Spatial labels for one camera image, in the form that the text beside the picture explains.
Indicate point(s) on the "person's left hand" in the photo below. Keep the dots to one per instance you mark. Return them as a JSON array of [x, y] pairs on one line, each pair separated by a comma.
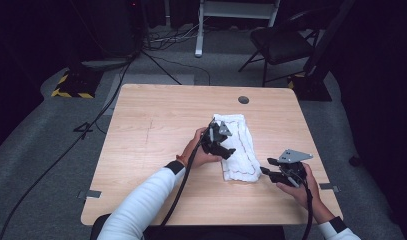
[[197, 153]]

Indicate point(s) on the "black slanted stand pole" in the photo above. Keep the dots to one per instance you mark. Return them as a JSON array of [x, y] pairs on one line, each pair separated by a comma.
[[327, 36]]

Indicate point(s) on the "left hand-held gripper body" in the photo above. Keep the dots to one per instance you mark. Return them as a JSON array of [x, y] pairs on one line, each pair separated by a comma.
[[215, 135]]

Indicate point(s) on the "white metal stand frame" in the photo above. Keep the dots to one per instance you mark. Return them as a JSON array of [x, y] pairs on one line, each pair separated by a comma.
[[200, 26]]

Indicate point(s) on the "white towel with red stitching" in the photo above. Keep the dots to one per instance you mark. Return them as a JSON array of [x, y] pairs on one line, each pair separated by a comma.
[[244, 150]]

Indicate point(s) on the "grey tape strip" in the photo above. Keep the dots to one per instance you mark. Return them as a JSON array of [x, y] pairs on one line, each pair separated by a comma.
[[328, 187], [90, 193]]

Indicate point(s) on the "dark cabinet with red light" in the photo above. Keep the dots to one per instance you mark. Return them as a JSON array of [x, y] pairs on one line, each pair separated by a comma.
[[114, 26]]

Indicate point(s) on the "black yellow striped stand base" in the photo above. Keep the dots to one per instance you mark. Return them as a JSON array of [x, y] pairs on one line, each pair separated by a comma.
[[76, 85], [311, 88]]

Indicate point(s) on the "black folding chair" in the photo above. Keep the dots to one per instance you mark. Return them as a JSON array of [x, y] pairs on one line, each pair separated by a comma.
[[281, 45]]

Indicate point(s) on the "person's right hand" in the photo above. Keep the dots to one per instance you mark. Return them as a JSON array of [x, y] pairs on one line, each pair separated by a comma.
[[304, 193]]

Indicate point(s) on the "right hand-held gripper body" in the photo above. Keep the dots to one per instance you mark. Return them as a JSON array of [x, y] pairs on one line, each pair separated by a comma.
[[292, 168]]

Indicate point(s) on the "person's dark pants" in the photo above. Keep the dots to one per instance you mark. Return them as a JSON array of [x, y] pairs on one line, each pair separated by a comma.
[[224, 233]]

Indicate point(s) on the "round dark table grommet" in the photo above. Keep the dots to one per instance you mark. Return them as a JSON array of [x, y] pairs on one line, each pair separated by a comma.
[[243, 99]]

